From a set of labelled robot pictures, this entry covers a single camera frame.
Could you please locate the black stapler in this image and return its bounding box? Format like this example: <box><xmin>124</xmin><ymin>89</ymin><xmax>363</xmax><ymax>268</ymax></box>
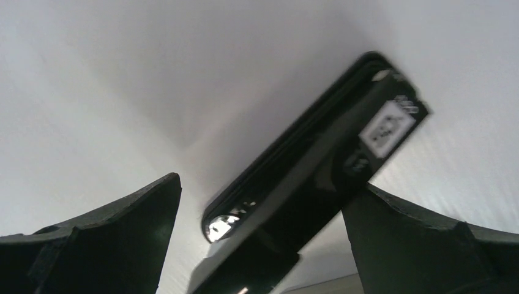
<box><xmin>188</xmin><ymin>51</ymin><xmax>429</xmax><ymax>293</ymax></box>

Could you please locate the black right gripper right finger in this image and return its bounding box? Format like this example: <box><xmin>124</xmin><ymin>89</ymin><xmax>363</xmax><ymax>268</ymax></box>
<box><xmin>342</xmin><ymin>186</ymin><xmax>518</xmax><ymax>293</ymax></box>

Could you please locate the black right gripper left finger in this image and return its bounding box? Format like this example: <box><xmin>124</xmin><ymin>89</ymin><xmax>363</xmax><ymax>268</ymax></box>
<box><xmin>1</xmin><ymin>173</ymin><xmax>182</xmax><ymax>293</ymax></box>

